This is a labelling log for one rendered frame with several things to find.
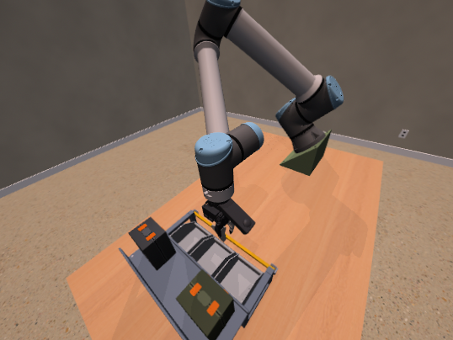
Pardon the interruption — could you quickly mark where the grey metal rack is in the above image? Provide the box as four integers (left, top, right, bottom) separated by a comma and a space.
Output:
119, 209, 278, 340

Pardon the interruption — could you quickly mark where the yellow bar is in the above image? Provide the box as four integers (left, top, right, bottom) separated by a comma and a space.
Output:
194, 211, 273, 268

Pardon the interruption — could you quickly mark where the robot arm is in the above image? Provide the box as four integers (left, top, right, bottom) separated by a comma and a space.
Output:
193, 0, 344, 235

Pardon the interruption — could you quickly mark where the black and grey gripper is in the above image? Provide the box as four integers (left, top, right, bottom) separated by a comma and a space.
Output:
202, 199, 234, 242

